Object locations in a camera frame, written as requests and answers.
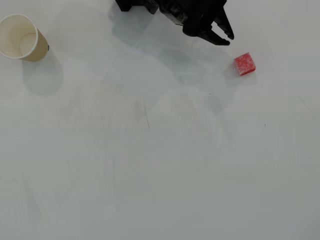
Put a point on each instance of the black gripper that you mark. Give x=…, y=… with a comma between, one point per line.
x=205, y=27

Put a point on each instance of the red foam cube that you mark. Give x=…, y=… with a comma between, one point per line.
x=245, y=63

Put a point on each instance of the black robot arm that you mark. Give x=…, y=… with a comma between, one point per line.
x=140, y=5

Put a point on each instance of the beige paper cup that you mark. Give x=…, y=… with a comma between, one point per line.
x=15, y=37

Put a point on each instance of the black webcam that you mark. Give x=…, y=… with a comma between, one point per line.
x=202, y=16

